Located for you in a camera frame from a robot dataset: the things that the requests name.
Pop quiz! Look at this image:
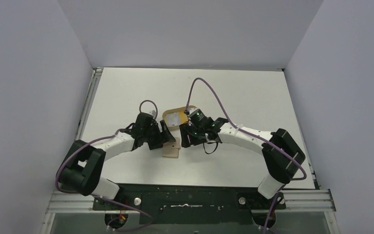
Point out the beige leather card holder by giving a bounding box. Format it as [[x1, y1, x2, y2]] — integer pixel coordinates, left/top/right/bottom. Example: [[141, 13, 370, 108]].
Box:
[[162, 143, 181, 158]]

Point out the light blue ID card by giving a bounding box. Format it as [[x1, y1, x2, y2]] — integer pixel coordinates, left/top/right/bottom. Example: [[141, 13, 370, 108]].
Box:
[[166, 112, 180, 127]]

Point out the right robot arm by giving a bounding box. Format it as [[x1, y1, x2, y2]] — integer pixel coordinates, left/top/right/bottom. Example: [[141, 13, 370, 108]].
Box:
[[179, 109, 306, 199]]

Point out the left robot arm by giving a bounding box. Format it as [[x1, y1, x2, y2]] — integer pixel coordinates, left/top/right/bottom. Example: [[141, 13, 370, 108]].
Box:
[[55, 112, 176, 199]]

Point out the gold card with black stripe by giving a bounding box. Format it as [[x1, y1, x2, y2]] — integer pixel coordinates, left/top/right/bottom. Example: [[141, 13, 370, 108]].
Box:
[[178, 112, 189, 124]]

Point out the beige oval tray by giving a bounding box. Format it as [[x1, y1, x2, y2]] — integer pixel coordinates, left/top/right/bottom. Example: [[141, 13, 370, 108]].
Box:
[[162, 107, 188, 131]]

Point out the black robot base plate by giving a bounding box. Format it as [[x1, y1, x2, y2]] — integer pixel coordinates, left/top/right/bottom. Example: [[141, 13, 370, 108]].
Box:
[[59, 181, 288, 227]]

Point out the aluminium table edge rail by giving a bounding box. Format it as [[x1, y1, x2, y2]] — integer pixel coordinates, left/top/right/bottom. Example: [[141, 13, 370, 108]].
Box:
[[75, 67, 104, 140]]

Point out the aluminium front frame rail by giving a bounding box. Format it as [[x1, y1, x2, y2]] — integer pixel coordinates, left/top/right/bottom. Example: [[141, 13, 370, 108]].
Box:
[[280, 190, 340, 234]]

